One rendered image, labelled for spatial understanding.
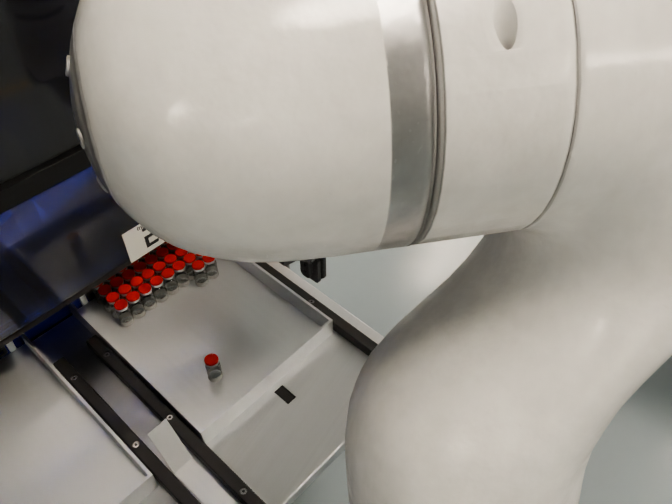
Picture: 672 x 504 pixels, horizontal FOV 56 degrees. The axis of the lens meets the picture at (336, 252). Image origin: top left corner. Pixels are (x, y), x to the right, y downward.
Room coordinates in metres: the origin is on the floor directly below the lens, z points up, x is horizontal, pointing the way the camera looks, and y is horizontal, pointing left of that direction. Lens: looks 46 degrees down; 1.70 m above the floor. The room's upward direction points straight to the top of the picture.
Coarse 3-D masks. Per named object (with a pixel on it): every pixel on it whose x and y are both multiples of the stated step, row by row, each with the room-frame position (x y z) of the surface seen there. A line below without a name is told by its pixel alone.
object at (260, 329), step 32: (192, 288) 0.70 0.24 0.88; (224, 288) 0.70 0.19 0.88; (256, 288) 0.70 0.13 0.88; (288, 288) 0.67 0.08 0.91; (96, 320) 0.63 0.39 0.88; (160, 320) 0.63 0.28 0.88; (192, 320) 0.63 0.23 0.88; (224, 320) 0.63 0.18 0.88; (256, 320) 0.63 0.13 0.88; (288, 320) 0.63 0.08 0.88; (320, 320) 0.62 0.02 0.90; (128, 352) 0.57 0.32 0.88; (160, 352) 0.57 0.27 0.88; (192, 352) 0.57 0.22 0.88; (224, 352) 0.57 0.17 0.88; (256, 352) 0.57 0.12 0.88; (288, 352) 0.57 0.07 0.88; (160, 384) 0.51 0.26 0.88; (192, 384) 0.51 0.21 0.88; (224, 384) 0.51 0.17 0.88; (256, 384) 0.49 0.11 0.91; (192, 416) 0.46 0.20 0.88; (224, 416) 0.44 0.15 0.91
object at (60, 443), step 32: (32, 352) 0.57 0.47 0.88; (0, 384) 0.51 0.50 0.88; (32, 384) 0.51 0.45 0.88; (64, 384) 0.50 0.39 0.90; (0, 416) 0.46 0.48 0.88; (32, 416) 0.46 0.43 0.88; (64, 416) 0.46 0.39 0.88; (96, 416) 0.44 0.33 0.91; (0, 448) 0.41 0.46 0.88; (32, 448) 0.41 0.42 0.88; (64, 448) 0.41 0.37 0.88; (96, 448) 0.41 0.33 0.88; (128, 448) 0.39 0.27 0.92; (0, 480) 0.36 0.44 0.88; (32, 480) 0.36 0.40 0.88; (64, 480) 0.36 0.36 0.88; (96, 480) 0.36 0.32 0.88; (128, 480) 0.36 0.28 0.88
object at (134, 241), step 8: (128, 232) 0.66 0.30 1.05; (136, 232) 0.67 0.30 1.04; (144, 232) 0.68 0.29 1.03; (128, 240) 0.66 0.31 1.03; (136, 240) 0.67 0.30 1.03; (144, 240) 0.68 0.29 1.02; (152, 240) 0.69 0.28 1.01; (160, 240) 0.70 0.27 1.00; (128, 248) 0.66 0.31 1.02; (136, 248) 0.67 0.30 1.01; (144, 248) 0.67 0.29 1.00; (152, 248) 0.68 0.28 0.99; (136, 256) 0.66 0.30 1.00
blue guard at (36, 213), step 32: (64, 192) 0.62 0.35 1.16; (96, 192) 0.65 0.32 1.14; (0, 224) 0.55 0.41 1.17; (32, 224) 0.58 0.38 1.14; (64, 224) 0.61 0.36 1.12; (96, 224) 0.64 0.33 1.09; (128, 224) 0.67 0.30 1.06; (0, 256) 0.54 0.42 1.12; (32, 256) 0.57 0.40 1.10; (64, 256) 0.59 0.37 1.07; (96, 256) 0.62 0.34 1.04; (128, 256) 0.66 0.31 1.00; (0, 288) 0.53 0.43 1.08; (32, 288) 0.55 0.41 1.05; (64, 288) 0.58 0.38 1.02; (0, 320) 0.51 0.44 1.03; (32, 320) 0.54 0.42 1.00
